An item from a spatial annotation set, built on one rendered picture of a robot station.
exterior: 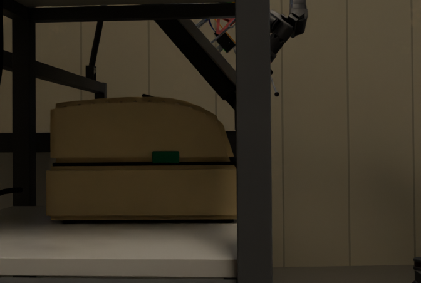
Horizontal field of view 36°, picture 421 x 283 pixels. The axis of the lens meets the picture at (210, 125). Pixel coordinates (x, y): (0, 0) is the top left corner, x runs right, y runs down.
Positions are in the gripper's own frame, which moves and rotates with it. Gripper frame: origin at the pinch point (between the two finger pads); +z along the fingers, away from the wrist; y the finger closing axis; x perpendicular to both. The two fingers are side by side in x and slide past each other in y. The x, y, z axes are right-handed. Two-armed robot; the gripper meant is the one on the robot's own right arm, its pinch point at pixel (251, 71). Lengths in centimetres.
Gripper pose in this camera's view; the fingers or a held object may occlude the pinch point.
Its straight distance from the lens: 220.5
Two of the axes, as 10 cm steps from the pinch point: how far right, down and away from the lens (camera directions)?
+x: 7.8, 6.3, -0.1
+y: -0.4, 0.4, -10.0
